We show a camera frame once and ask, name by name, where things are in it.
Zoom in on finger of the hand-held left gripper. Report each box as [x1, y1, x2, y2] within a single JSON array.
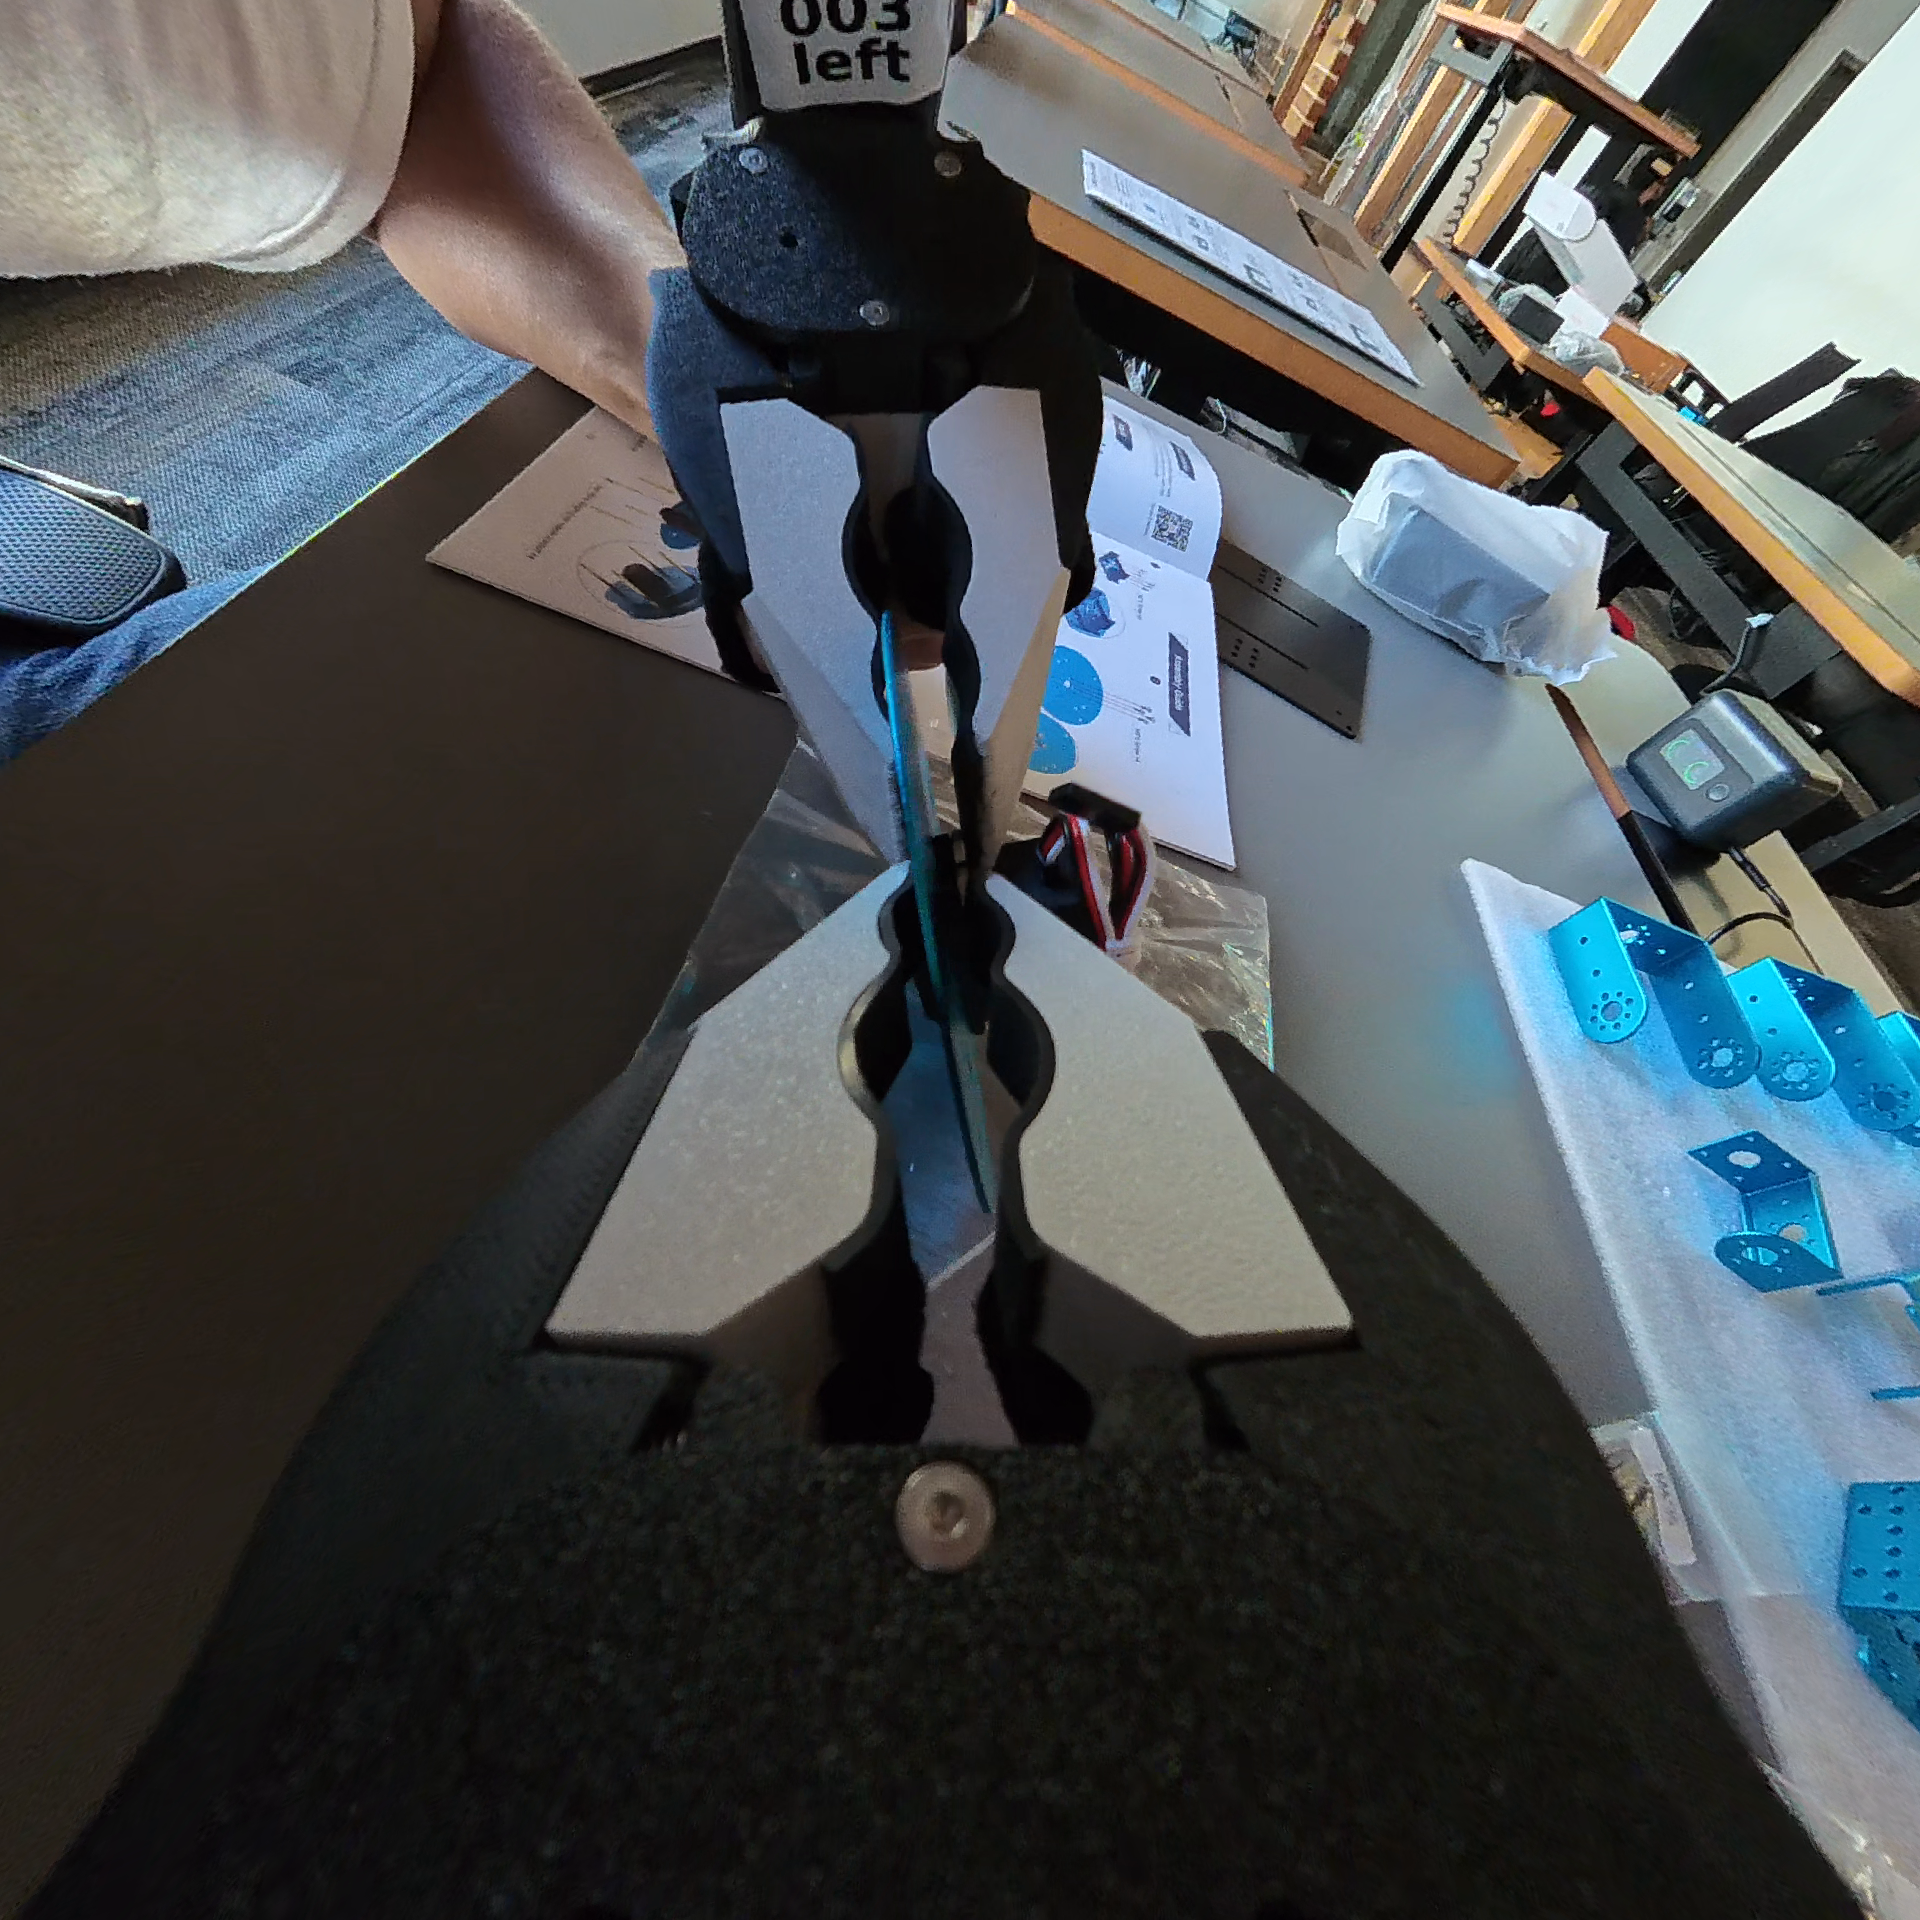
[[719, 394, 922, 865], [919, 384, 1078, 874]]

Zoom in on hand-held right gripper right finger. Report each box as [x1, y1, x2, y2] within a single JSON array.
[[977, 878, 1361, 1375]]

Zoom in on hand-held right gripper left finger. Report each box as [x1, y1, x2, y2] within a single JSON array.
[[547, 872, 939, 1345]]

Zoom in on blue round metal plate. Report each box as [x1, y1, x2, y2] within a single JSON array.
[[878, 608, 998, 1216]]

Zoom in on person's left forearm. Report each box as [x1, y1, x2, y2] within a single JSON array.
[[373, 0, 694, 442]]

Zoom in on dark grey desk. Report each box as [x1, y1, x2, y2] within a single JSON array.
[[0, 363, 1920, 1920]]

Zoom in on clear plastic bag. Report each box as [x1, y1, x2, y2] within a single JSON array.
[[661, 750, 1278, 1443]]

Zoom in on white instruction sheet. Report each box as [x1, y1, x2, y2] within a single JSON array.
[[428, 394, 1241, 875]]

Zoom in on black flat metal plate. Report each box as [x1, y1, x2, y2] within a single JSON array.
[[1204, 538, 1373, 740]]

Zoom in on paper sheet on far table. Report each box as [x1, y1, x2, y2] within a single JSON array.
[[1078, 146, 1422, 386]]

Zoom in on white foam sheet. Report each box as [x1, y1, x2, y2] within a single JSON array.
[[1462, 857, 1920, 1920]]

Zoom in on white plastic bag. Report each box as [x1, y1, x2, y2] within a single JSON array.
[[1332, 448, 1623, 684]]

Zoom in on pile of clear hardware bags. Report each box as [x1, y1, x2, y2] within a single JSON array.
[[1591, 1416, 1701, 1610]]

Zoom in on person's blue jeans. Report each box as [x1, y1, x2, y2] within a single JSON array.
[[0, 567, 260, 770]]

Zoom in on black bag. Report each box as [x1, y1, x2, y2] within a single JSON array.
[[1739, 369, 1920, 548]]

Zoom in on red white black servo cable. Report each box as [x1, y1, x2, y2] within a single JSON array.
[[1042, 784, 1156, 963]]

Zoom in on small blue metal bracket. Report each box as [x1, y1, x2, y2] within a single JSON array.
[[1686, 1129, 1846, 1296]]

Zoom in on black power cable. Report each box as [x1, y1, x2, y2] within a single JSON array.
[[1721, 840, 1809, 939]]

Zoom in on teal metal bracket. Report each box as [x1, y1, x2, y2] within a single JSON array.
[[1813, 1266, 1920, 1404]]

